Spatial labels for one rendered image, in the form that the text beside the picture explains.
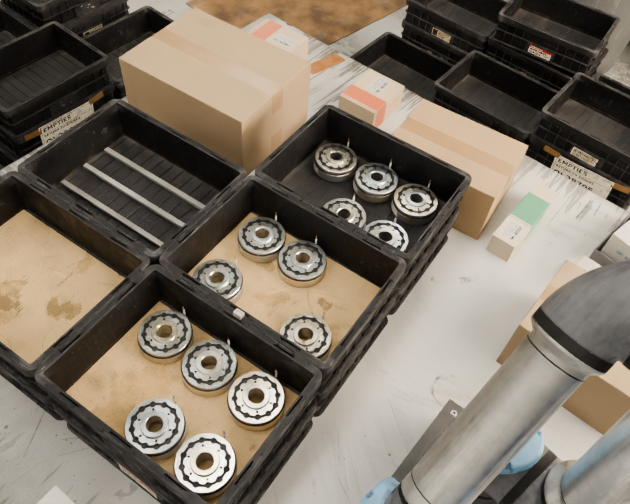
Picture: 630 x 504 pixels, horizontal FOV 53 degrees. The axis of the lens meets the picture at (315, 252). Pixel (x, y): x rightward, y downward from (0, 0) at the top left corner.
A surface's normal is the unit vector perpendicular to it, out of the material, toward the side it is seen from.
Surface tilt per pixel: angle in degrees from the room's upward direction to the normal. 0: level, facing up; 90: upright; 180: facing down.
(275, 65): 0
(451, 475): 48
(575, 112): 0
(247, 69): 0
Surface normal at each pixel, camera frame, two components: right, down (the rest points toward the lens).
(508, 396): -0.61, -0.14
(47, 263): 0.07, -0.60
